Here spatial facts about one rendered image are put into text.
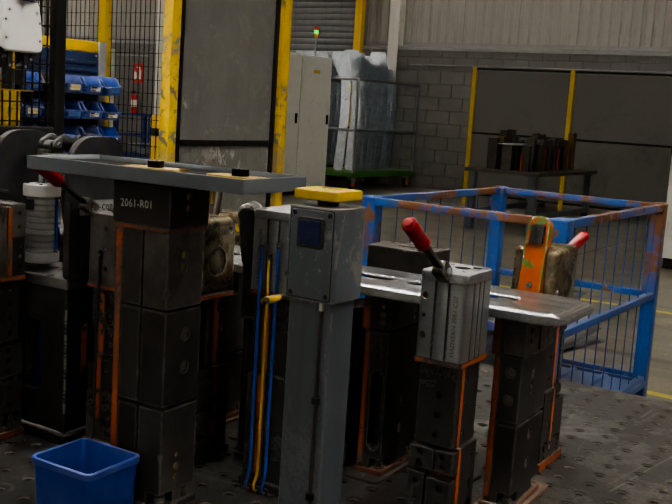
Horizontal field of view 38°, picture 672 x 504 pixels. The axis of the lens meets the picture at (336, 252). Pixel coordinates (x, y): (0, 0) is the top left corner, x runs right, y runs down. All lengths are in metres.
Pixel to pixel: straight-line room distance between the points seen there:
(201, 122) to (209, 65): 0.28
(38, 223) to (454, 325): 0.73
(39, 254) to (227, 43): 3.45
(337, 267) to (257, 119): 4.12
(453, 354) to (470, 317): 0.05
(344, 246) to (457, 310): 0.19
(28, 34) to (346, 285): 1.06
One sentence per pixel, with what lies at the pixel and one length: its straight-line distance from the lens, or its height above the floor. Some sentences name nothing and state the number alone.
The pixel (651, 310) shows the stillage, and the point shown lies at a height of 0.49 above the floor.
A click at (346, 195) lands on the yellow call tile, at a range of 1.13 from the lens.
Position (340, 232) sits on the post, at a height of 1.11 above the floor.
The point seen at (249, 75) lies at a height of 1.40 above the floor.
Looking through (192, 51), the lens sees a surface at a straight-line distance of 4.78.
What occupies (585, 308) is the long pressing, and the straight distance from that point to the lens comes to 1.42.
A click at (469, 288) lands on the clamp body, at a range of 1.22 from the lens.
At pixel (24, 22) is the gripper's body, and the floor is 1.38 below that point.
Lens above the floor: 1.25
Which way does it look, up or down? 8 degrees down
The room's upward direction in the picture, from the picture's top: 4 degrees clockwise
